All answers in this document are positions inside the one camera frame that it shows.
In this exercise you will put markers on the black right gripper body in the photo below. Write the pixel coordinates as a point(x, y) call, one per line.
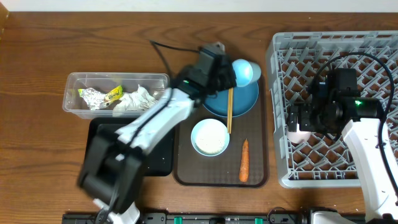
point(311, 119)

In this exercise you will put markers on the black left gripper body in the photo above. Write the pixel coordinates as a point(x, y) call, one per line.
point(224, 76)

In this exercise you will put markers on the light blue cup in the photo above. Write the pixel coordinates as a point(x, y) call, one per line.
point(246, 72)

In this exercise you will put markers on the pink cup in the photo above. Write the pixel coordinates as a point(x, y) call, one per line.
point(298, 137)

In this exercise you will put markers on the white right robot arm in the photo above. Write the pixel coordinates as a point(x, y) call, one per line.
point(366, 136)

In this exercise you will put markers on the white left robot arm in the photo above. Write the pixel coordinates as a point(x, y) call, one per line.
point(114, 164)

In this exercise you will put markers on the grey dishwasher rack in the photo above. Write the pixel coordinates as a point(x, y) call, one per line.
point(292, 60)

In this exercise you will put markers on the black waste tray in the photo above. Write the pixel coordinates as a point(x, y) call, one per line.
point(160, 161)

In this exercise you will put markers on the wooden chopstick right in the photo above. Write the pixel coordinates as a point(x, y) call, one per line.
point(232, 112)

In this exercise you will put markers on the dark blue plate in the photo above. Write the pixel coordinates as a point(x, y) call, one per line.
point(244, 98)

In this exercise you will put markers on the light blue rice bowl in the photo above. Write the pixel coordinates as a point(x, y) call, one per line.
point(210, 137)

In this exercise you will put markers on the crumpled white tissue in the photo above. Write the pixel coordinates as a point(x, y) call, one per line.
point(138, 100)

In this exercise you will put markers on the yellow snack wrapper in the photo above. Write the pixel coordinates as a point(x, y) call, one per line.
point(114, 94)

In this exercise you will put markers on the orange carrot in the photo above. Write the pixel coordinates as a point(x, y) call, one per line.
point(244, 167)

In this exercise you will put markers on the crumpled aluminium foil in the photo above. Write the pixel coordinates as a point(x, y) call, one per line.
point(94, 99)

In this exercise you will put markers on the clear plastic bin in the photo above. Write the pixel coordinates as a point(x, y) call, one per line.
point(154, 83)

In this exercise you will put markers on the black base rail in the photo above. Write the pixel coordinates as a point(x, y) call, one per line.
point(185, 218)

